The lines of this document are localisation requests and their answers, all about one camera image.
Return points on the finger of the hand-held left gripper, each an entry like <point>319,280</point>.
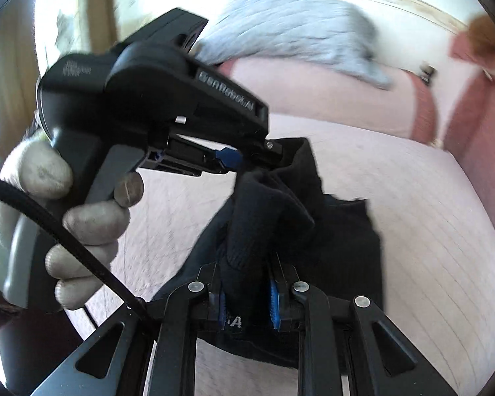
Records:
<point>227,156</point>

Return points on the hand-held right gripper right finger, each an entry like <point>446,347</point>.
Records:
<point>274,305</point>

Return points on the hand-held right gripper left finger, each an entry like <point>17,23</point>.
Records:
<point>220,309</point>

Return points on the black pants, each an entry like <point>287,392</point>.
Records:
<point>346,247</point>

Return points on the person's left hand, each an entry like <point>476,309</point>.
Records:
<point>37,173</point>

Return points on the pink bolster pillow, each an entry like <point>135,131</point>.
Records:
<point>313,86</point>

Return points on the window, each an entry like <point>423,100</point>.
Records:
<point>62,4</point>

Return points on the grey quilted pillow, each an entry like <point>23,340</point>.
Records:
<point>297,29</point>

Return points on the black hair clip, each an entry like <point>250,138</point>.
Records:
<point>428,73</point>

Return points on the pink pillow at right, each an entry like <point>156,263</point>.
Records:
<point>478,123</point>

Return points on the brown wooden window frame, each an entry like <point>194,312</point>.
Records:
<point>99,4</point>

